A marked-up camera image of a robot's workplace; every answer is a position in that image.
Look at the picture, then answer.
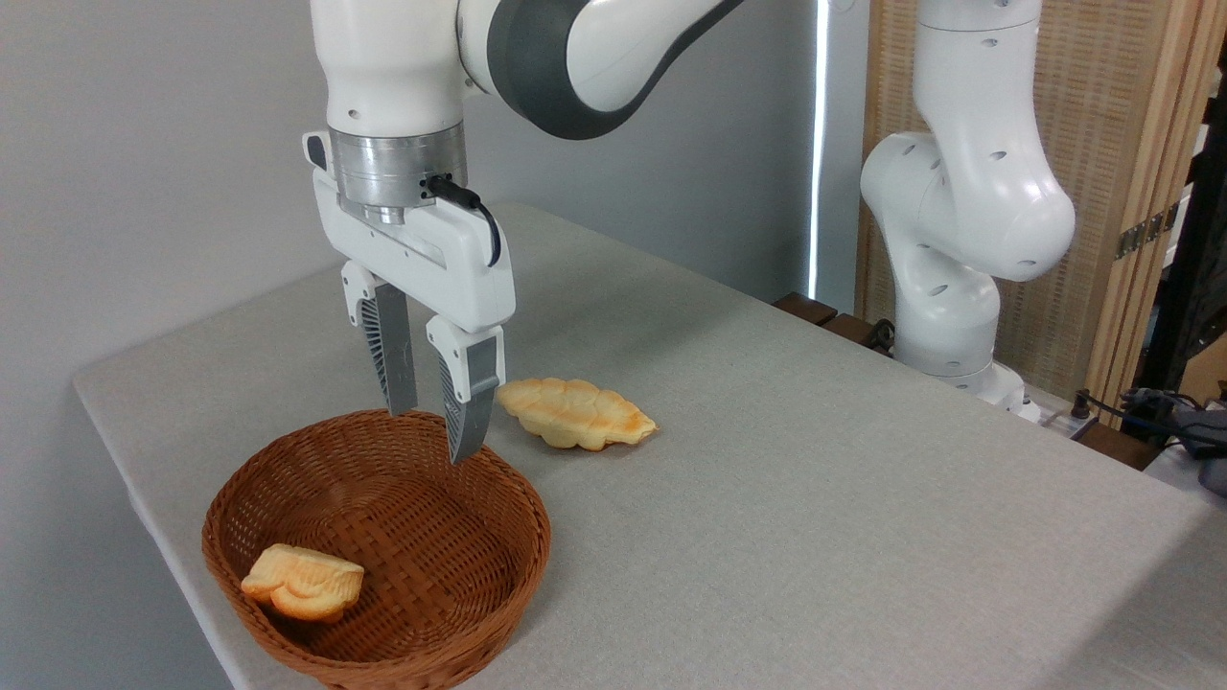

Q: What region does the brown woven wicker basket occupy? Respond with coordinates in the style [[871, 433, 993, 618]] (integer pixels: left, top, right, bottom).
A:
[[201, 409, 552, 690]]

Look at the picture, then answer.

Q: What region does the small golden fish-shaped bread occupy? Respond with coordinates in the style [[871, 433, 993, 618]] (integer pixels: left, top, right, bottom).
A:
[[241, 543, 366, 625]]

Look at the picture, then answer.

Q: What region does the bamboo folding screen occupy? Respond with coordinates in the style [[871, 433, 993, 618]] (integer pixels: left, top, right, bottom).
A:
[[855, 0, 1227, 407]]

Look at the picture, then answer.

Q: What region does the long golden leaf-shaped bread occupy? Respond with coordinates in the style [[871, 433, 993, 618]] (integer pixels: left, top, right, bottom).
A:
[[496, 377, 660, 452]]

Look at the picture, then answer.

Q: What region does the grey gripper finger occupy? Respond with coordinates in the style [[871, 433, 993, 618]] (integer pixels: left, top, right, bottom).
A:
[[341, 260, 420, 418], [426, 315, 507, 466]]

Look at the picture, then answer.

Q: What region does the metal screen hinge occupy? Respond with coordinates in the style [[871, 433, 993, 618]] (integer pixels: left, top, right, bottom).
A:
[[1116, 203, 1181, 261]]

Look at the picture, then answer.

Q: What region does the grey power adapter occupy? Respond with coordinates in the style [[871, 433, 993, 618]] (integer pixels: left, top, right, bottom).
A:
[[1175, 408, 1227, 497]]

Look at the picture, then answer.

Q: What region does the black metal stand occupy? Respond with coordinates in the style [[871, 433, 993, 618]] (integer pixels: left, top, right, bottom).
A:
[[1135, 91, 1227, 396]]

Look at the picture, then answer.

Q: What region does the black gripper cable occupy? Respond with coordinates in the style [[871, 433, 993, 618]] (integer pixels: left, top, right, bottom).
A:
[[422, 173, 503, 268]]

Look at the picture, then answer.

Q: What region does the black cable bundle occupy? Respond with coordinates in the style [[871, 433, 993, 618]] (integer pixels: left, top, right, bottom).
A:
[[1072, 381, 1227, 459]]

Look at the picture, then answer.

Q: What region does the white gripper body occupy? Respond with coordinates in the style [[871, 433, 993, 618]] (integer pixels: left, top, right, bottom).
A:
[[304, 131, 517, 335]]

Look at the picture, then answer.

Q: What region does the dark brown wooden block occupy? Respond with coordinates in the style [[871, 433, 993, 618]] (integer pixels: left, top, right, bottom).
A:
[[822, 312, 896, 357], [1071, 420, 1163, 472], [773, 291, 840, 328]]

